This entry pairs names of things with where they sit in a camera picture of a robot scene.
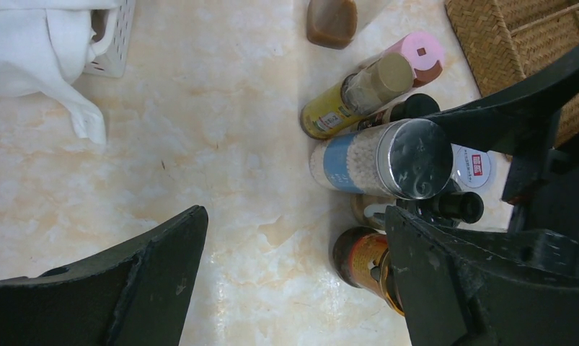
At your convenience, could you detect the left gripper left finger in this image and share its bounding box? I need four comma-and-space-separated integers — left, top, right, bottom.
0, 205, 208, 345

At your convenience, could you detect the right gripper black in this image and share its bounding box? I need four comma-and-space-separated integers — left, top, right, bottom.
425, 35, 579, 283

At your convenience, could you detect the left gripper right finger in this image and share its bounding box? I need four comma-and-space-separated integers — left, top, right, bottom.
385, 206, 579, 345

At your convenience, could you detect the woven wicker divided tray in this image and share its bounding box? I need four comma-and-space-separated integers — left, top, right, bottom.
445, 1, 579, 145

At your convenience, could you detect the yellow cap chili sauce bottle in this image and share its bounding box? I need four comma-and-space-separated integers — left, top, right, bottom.
350, 190, 485, 231

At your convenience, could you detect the silver lid salt jar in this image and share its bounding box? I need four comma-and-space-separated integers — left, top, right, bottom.
309, 118, 454, 200

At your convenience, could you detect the tall glass oil bottle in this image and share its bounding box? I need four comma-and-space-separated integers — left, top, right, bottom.
306, 0, 390, 50

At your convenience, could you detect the white lid sauce jar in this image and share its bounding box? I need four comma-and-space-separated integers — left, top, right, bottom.
451, 143, 497, 195

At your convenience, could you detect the black cap soy bottle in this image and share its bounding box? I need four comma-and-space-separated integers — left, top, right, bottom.
355, 93, 441, 132

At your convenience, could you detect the pink lid spice jar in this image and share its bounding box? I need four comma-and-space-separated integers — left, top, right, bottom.
358, 31, 445, 89

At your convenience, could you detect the yellow label pepper shaker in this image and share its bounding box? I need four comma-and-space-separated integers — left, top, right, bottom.
299, 53, 414, 140

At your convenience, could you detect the red lid sauce jar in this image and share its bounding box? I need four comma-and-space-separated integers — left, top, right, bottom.
332, 226, 405, 316

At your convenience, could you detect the white plastic basket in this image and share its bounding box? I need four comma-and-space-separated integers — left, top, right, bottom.
84, 0, 136, 78

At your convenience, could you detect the white cloth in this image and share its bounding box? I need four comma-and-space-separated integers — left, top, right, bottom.
0, 1, 120, 144

